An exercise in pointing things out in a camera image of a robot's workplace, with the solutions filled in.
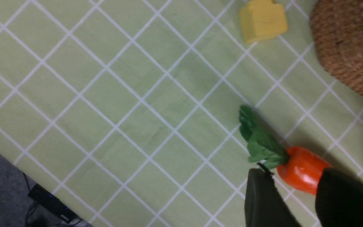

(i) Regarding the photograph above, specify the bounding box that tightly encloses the yellow foam cube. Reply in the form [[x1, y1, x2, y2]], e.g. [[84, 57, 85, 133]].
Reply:
[[238, 0, 288, 44]]

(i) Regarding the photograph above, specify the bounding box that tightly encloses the woven rattan basket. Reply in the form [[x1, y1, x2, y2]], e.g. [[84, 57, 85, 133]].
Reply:
[[310, 0, 363, 97]]

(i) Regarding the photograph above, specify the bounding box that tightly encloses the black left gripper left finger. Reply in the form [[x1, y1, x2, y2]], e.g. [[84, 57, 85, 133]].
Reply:
[[244, 168, 301, 227]]

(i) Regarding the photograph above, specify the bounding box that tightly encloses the red carrot with leaves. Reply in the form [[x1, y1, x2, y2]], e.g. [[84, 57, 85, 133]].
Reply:
[[238, 105, 331, 195]]

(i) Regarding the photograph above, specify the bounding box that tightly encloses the green checkered tablecloth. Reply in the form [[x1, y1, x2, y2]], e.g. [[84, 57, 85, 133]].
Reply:
[[0, 0, 363, 227]]

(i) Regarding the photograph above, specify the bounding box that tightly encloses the black electronic box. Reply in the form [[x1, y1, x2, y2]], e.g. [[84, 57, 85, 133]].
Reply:
[[28, 184, 77, 224]]

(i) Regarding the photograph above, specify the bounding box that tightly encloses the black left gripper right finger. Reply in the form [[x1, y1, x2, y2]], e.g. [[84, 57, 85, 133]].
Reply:
[[315, 168, 363, 227]]

